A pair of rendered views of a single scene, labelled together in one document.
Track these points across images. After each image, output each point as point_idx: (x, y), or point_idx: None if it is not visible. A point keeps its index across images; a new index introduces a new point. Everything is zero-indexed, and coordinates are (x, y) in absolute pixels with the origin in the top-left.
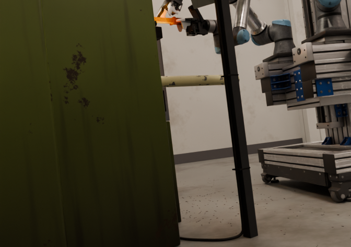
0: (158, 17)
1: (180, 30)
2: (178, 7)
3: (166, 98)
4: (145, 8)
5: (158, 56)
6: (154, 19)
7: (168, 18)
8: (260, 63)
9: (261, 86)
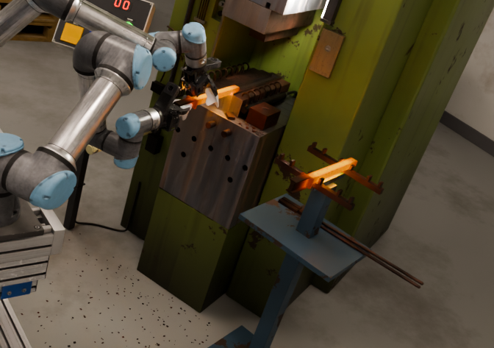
0: (203, 93)
1: (183, 118)
2: (187, 84)
3: (164, 166)
4: None
5: (150, 101)
6: (156, 74)
7: (193, 96)
8: (52, 210)
9: (47, 266)
